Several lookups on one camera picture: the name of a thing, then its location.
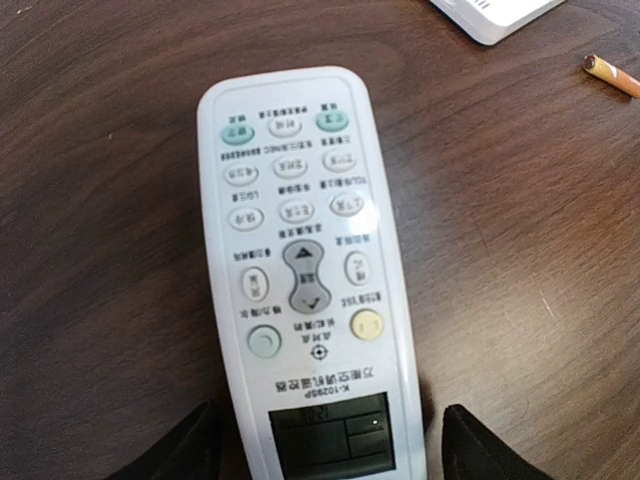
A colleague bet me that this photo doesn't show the small white remote control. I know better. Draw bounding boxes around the small white remote control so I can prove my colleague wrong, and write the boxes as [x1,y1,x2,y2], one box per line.
[197,66,427,479]

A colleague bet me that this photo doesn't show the red orange battery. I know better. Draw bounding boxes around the red orange battery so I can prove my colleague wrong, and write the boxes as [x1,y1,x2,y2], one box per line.
[583,54,640,99]

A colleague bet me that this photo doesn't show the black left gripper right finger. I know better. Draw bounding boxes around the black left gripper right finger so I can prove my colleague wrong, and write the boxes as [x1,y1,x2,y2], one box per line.
[442,404,552,480]

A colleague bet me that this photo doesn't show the large white remote control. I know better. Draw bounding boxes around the large white remote control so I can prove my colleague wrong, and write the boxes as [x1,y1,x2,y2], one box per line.
[430,0,564,46]

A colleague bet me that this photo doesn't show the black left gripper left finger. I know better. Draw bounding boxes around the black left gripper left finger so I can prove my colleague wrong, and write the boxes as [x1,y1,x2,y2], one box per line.
[107,400,220,480]

